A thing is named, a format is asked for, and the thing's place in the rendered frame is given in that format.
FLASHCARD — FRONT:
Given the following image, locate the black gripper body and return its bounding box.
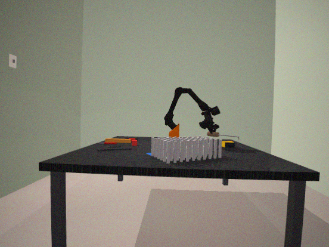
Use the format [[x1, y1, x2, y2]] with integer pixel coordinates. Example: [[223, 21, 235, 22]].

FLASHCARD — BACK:
[[201, 116, 219, 129]]

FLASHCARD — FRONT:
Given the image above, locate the orange flat bar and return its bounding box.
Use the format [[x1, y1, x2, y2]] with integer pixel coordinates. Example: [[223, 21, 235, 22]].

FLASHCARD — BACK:
[[105, 138, 131, 143]]

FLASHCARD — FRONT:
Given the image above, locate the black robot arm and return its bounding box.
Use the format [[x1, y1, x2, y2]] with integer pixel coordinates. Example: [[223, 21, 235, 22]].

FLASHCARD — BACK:
[[164, 87, 221, 130]]

